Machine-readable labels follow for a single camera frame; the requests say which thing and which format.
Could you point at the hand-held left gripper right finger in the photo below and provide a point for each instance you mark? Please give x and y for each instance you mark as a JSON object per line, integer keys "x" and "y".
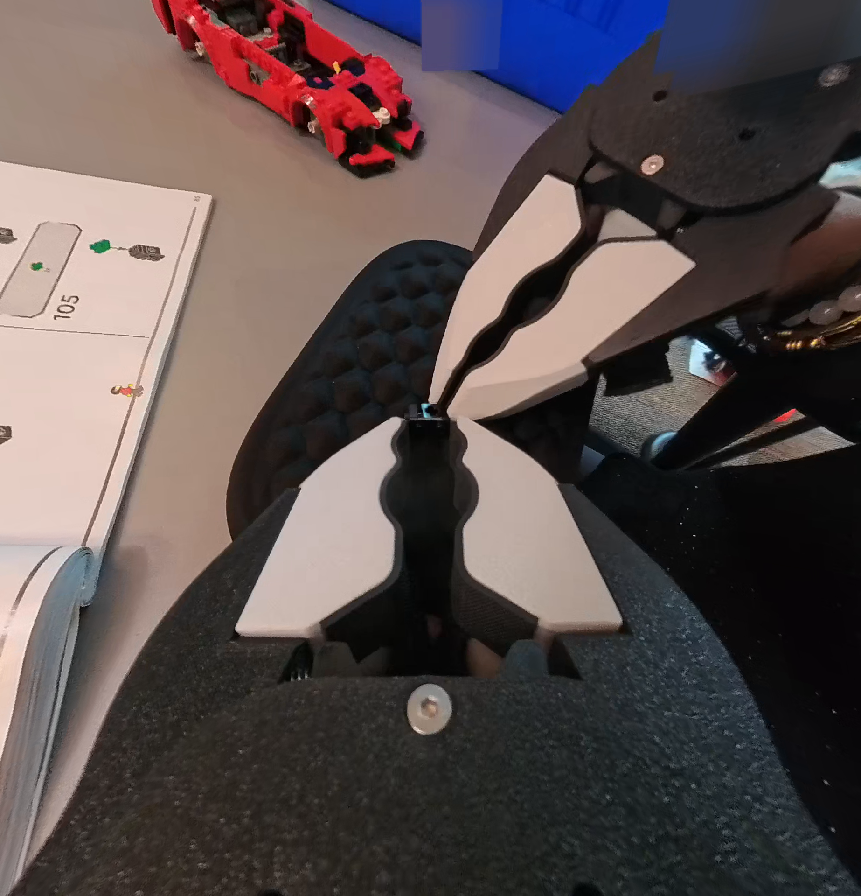
{"x": 535, "y": 546}

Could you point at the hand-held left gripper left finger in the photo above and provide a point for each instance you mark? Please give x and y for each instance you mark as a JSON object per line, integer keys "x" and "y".
{"x": 325, "y": 546}

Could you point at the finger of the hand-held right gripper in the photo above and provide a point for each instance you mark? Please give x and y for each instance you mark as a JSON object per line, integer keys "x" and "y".
{"x": 612, "y": 301}
{"x": 507, "y": 266}

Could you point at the small black lego piece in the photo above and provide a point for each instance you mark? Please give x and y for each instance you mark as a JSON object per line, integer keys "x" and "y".
{"x": 426, "y": 414}

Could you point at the red lego car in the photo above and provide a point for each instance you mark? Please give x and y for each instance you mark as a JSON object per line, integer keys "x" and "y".
{"x": 297, "y": 70}

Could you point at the lego instruction booklet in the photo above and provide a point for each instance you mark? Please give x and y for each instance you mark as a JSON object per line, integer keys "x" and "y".
{"x": 74, "y": 392}

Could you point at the person's right hand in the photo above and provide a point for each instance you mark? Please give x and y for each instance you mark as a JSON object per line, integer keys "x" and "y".
{"x": 833, "y": 245}

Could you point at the black quilted wrist rest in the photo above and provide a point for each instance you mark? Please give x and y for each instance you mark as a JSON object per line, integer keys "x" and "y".
{"x": 374, "y": 364}

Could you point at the black office chair base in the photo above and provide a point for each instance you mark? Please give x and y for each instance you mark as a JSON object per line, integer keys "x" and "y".
{"x": 745, "y": 399}

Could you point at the large blue storage bin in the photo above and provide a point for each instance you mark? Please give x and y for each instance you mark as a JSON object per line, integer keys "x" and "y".
{"x": 535, "y": 49}

